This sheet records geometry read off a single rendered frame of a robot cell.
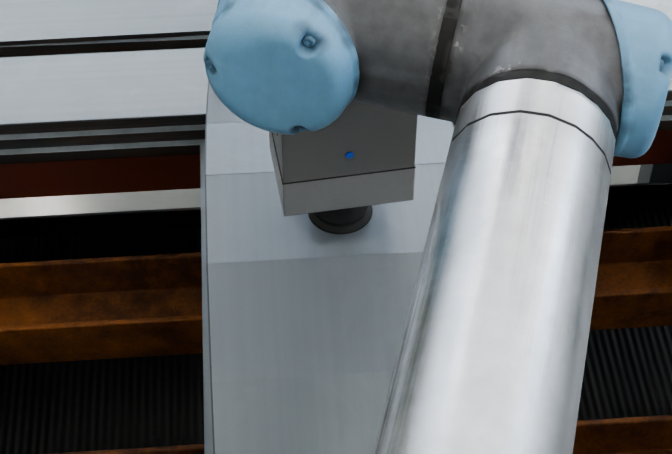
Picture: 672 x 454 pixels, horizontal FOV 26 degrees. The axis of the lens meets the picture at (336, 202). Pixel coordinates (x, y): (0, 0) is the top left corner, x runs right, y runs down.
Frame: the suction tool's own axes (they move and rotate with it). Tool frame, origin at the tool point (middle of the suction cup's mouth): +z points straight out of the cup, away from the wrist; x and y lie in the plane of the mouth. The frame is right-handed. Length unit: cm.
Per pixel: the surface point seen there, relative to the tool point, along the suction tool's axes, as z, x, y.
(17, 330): 28.2, -17.9, 25.4
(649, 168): 53, -51, -47
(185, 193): 100, -102, 7
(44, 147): 17.8, -29.7, 21.2
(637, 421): 28.1, 0.9, -25.1
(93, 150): 17.9, -28.6, 16.9
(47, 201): 100, -104, 30
